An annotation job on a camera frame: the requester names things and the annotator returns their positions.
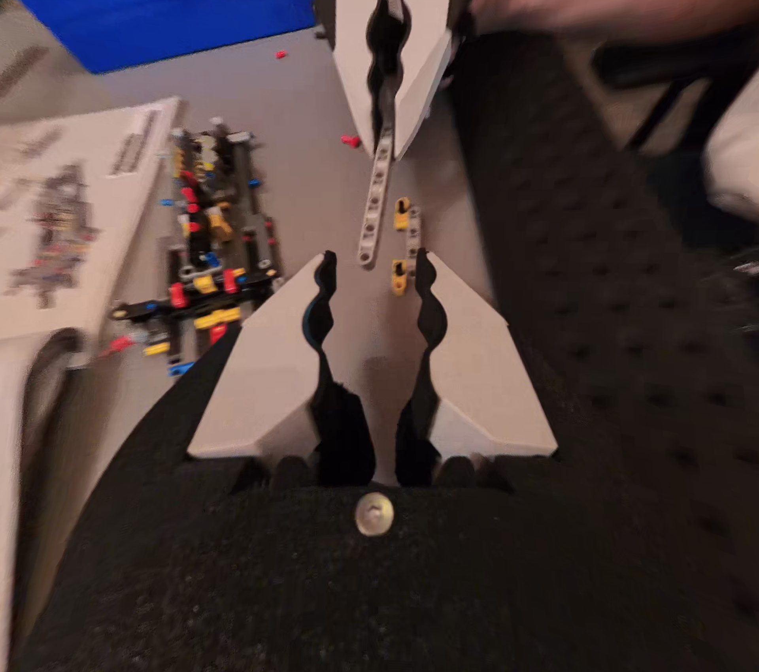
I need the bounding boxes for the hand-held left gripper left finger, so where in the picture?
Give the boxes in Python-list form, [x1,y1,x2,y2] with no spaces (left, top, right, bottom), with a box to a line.
[187,251,338,459]

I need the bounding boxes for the short grey lego beam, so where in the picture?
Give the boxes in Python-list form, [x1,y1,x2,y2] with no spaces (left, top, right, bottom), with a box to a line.
[405,205,424,264]

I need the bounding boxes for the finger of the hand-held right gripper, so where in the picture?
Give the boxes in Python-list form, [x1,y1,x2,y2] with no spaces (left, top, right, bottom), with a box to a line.
[333,0,381,155]
[390,0,455,161]

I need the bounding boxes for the person's white shirt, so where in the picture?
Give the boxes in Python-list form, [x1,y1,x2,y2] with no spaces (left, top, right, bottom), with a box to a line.
[702,73,759,222]

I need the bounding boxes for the lego chassis model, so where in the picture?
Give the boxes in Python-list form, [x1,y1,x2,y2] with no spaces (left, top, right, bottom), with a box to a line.
[98,116,285,378]

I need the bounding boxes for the person's blue jeans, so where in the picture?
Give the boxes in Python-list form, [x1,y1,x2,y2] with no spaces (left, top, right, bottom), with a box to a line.
[643,147,759,341]

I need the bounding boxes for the black office chair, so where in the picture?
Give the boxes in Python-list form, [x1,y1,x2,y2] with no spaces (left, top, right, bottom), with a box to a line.
[593,41,759,151]

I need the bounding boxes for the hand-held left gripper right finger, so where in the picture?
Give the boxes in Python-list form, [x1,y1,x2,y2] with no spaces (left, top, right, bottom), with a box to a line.
[415,249,558,458]

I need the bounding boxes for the long grey lego beam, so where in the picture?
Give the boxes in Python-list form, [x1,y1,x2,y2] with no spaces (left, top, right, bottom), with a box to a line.
[357,121,397,270]

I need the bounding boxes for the open instruction booklet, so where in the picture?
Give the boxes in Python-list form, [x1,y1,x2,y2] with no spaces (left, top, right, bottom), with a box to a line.
[0,96,181,672]

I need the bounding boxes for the black perforated mat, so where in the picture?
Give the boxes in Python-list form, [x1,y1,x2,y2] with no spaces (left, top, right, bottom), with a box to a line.
[451,29,759,672]

